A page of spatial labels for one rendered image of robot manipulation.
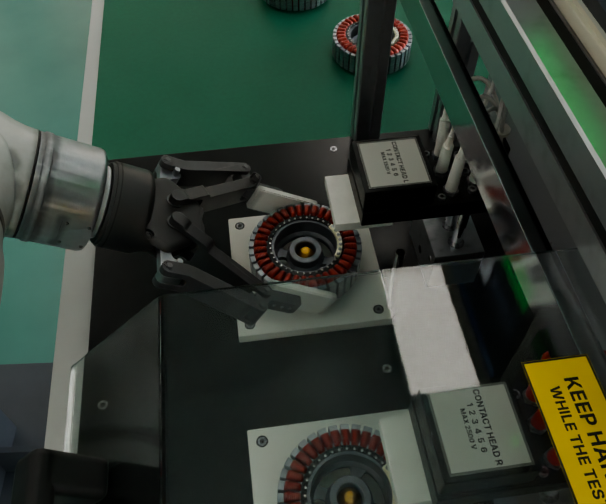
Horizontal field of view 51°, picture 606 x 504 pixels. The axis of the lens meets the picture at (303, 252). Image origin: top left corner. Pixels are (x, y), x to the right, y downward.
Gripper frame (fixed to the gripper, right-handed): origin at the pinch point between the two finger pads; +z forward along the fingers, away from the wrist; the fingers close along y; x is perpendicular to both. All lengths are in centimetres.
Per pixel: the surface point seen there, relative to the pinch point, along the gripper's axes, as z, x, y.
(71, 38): -10, -99, -164
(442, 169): 5.8, 15.0, 0.1
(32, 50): -21, -106, -159
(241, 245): -4.0, -5.2, -3.6
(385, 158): 0.6, 13.6, -0.6
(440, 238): 10.7, 8.3, 1.5
